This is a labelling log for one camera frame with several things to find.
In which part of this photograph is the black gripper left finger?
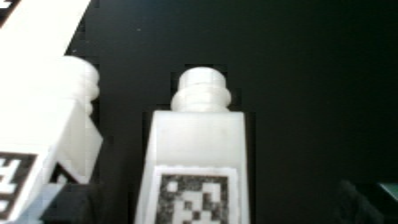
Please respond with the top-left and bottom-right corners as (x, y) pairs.
(37, 183), (102, 224)

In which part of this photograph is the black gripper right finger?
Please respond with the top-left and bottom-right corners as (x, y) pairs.
(333, 180), (398, 224)

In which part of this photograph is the white table leg with tag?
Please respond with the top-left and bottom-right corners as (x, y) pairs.
(133, 67), (250, 224)

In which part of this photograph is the white table leg beside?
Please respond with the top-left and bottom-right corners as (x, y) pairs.
(0, 0), (102, 224)

